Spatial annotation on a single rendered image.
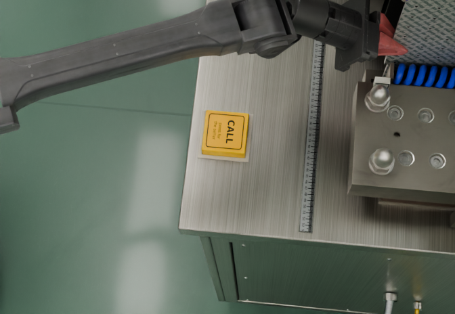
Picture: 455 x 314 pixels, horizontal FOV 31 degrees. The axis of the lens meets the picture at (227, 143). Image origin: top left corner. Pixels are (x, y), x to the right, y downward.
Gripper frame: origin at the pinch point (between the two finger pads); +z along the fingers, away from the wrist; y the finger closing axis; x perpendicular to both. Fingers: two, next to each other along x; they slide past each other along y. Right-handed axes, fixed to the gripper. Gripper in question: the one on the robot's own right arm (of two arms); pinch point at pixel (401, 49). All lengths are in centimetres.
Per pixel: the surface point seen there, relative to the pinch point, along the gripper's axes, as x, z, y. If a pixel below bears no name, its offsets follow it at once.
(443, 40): 6.1, 2.4, 0.3
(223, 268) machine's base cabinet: -55, 3, 26
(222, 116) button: -25.5, -15.0, 7.4
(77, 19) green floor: -132, -13, -53
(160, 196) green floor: -116, 13, -2
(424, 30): 6.9, -1.5, 0.3
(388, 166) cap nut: -1.8, 0.1, 17.5
